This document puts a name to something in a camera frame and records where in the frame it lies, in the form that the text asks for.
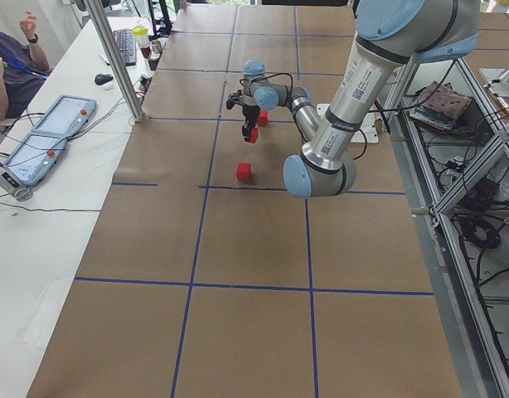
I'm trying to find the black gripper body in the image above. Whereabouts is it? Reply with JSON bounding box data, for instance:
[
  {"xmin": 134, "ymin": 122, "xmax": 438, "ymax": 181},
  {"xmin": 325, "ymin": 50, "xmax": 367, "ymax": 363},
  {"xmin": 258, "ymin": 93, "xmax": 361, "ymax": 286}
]
[{"xmin": 242, "ymin": 104, "xmax": 259, "ymax": 121}]

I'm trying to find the black keyboard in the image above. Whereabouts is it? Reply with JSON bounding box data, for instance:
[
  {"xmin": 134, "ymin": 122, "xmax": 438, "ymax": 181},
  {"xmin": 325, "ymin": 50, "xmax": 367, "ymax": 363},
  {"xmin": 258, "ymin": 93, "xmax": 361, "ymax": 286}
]
[{"xmin": 113, "ymin": 29, "xmax": 137, "ymax": 66}]

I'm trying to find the seated person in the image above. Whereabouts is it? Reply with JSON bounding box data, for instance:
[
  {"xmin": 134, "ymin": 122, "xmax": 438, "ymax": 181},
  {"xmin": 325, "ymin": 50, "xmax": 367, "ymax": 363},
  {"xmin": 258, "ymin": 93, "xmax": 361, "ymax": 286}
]
[{"xmin": 0, "ymin": 11, "xmax": 51, "ymax": 121}]

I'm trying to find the handheld scanner device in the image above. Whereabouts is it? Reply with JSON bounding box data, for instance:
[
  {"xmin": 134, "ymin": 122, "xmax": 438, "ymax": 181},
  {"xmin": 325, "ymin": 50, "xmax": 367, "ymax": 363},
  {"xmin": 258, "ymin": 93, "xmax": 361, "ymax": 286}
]
[{"xmin": 0, "ymin": 162, "xmax": 32, "ymax": 201}]

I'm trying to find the aluminium frame post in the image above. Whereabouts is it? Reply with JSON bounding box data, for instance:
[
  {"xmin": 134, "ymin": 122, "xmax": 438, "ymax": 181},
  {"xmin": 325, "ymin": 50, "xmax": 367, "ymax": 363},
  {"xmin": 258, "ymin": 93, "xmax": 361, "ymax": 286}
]
[{"xmin": 84, "ymin": 0, "xmax": 144, "ymax": 123}]

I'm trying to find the black computer mouse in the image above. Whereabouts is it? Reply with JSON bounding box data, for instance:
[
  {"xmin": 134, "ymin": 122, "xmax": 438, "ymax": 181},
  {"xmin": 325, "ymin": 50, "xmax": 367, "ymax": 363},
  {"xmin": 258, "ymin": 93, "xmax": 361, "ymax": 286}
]
[{"xmin": 94, "ymin": 73, "xmax": 114, "ymax": 86}]

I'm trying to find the red block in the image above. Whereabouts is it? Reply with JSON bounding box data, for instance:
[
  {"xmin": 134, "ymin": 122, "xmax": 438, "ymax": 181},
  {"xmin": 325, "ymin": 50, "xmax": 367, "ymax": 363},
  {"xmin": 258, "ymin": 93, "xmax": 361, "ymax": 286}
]
[
  {"xmin": 243, "ymin": 127, "xmax": 259, "ymax": 143},
  {"xmin": 236, "ymin": 162, "xmax": 251, "ymax": 181}
]

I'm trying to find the upper teach pendant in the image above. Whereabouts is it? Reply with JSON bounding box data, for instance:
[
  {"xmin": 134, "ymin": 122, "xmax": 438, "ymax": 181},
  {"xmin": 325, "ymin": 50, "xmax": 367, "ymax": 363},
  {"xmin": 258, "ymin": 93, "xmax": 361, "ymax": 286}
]
[{"xmin": 32, "ymin": 95, "xmax": 97, "ymax": 138}]

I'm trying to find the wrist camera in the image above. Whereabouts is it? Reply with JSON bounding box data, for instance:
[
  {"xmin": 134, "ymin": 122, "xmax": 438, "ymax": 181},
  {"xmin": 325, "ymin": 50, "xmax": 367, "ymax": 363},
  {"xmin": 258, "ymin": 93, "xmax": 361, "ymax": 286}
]
[{"xmin": 225, "ymin": 90, "xmax": 244, "ymax": 110}]

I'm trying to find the teach pendant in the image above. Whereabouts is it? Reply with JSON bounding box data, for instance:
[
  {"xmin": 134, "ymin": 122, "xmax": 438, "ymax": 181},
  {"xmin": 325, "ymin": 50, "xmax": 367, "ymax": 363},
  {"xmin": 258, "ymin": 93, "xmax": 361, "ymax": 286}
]
[
  {"xmin": 4, "ymin": 133, "xmax": 68, "ymax": 187},
  {"xmin": 32, "ymin": 95, "xmax": 97, "ymax": 138}
]

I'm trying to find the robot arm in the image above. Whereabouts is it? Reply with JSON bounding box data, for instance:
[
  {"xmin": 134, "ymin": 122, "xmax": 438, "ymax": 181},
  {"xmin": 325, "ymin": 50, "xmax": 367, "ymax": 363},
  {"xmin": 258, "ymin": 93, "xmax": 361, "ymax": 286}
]
[{"xmin": 227, "ymin": 1, "xmax": 480, "ymax": 198}]

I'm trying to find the lower teach pendant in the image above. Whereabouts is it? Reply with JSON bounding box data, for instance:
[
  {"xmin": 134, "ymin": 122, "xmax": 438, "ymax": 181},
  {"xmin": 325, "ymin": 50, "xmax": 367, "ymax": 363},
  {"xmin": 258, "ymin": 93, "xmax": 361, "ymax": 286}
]
[{"xmin": 4, "ymin": 133, "xmax": 68, "ymax": 187}]

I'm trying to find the stack of books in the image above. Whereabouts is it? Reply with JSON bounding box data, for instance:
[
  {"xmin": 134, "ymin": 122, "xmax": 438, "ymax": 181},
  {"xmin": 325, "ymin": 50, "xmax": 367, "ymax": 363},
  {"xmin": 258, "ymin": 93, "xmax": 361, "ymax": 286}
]
[{"xmin": 409, "ymin": 81, "xmax": 472, "ymax": 131}]

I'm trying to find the white pedestal column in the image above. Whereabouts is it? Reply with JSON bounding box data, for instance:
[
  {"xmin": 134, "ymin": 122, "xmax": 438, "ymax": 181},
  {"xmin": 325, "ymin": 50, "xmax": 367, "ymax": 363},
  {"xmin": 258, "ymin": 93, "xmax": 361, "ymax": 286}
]
[{"xmin": 316, "ymin": 103, "xmax": 379, "ymax": 144}]

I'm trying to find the yellow lid bottle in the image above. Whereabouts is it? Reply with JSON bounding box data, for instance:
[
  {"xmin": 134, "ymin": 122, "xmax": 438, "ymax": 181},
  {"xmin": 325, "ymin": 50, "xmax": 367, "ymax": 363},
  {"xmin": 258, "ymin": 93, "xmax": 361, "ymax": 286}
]
[{"xmin": 132, "ymin": 25, "xmax": 150, "ymax": 50}]

